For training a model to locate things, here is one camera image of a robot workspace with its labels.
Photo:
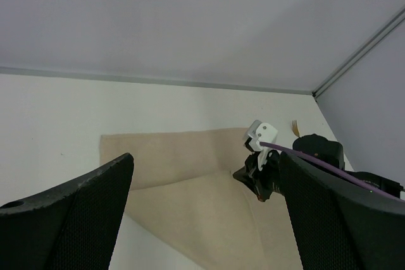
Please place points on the gold fork green handle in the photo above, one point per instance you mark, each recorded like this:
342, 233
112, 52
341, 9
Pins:
295, 128

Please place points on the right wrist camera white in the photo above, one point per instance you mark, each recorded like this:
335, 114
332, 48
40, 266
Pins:
260, 132

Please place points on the beige cloth napkin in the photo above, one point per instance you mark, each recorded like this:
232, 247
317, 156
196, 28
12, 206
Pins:
183, 192

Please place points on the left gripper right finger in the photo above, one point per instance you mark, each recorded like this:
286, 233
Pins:
338, 225

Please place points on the aluminium frame back bar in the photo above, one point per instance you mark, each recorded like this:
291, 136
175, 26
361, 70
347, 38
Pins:
157, 81

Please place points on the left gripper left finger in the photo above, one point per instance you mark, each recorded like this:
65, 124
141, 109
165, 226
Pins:
70, 226

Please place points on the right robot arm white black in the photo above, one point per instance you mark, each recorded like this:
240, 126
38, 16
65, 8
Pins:
328, 156

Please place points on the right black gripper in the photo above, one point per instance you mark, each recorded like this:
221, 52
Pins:
262, 183

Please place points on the aluminium frame post right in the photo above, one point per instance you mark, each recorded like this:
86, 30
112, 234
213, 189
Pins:
382, 33

